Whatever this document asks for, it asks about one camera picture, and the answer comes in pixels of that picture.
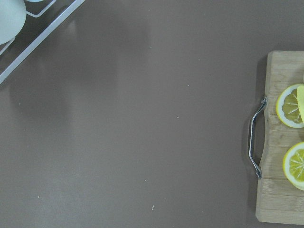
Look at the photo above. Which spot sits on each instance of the upper lemon slice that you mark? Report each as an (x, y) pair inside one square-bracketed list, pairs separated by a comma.
[(287, 109)]

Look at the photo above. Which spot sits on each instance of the lower lemon slice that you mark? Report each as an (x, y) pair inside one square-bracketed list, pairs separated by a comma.
[(293, 165)]

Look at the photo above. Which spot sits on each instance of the lemon slice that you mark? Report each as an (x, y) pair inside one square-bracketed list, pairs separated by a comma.
[(287, 109), (293, 165)]

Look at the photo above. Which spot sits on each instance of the white wire dish rack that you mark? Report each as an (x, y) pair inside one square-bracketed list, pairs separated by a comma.
[(42, 18)]

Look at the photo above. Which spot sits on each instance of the yellow plastic knife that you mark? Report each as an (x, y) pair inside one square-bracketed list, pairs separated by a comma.
[(300, 101)]

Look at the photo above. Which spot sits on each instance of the bamboo cutting board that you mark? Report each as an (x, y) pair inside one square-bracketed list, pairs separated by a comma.
[(278, 200)]

